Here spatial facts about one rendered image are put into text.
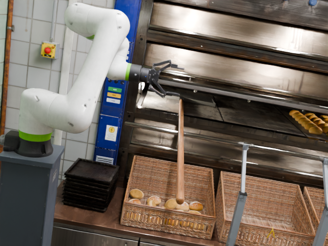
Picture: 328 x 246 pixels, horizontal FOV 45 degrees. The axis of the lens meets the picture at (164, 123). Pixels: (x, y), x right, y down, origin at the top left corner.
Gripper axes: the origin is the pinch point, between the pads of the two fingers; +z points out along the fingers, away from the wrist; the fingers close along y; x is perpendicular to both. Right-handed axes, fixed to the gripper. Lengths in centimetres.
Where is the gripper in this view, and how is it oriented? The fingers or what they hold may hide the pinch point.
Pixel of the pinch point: (179, 81)
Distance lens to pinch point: 206.3
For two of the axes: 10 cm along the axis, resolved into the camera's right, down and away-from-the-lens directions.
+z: 9.8, 1.8, 0.0
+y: -1.7, 9.5, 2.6
